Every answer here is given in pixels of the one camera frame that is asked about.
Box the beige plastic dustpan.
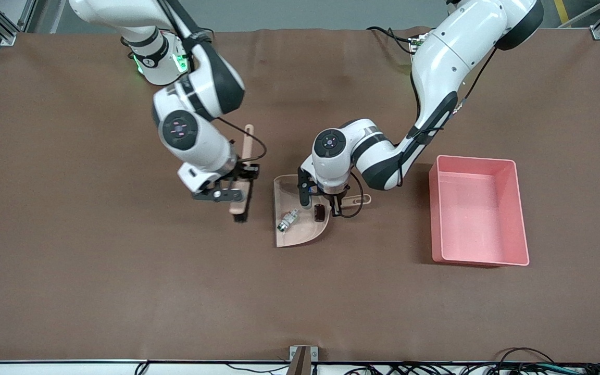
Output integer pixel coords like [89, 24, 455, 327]
[272, 174, 371, 248]

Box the pink plastic bin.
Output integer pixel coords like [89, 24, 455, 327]
[429, 155, 530, 268]

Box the black cable tangle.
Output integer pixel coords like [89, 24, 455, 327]
[342, 362, 600, 375]

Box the brown table cover mat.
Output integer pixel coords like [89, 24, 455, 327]
[0, 27, 600, 363]

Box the beige brush with black bristles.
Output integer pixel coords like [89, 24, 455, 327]
[228, 124, 255, 224]

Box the long thin black cable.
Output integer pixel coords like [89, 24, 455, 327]
[224, 365, 290, 373]

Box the black looped cable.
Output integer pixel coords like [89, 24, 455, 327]
[495, 347, 558, 365]

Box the black left arm base cable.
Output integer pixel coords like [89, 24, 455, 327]
[367, 26, 416, 55]

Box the white green push-button switch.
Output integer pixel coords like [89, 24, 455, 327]
[277, 208, 301, 233]

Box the metal bracket with brown post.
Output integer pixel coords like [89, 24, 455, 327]
[289, 345, 319, 375]

